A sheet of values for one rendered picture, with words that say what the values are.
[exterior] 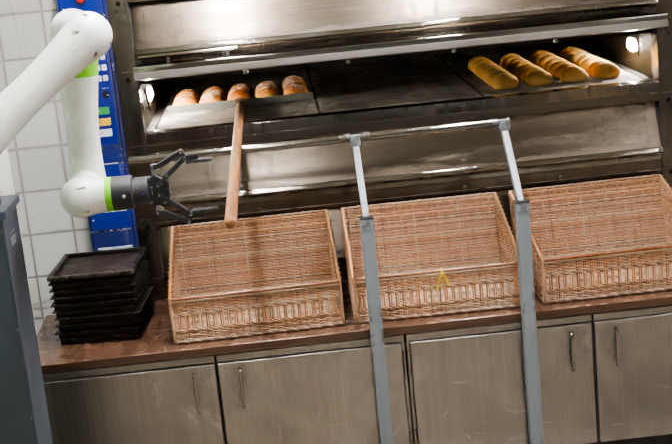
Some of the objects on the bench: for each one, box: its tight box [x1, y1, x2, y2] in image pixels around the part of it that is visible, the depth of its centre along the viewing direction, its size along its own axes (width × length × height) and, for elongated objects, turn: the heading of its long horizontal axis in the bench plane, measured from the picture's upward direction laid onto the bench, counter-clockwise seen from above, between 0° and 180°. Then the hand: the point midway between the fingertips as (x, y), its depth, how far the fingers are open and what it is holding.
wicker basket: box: [166, 209, 345, 345], centre depth 419 cm, size 49×56×28 cm
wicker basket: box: [508, 174, 672, 305], centre depth 423 cm, size 49×56×28 cm
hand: (210, 183), depth 335 cm, fingers open, 13 cm apart
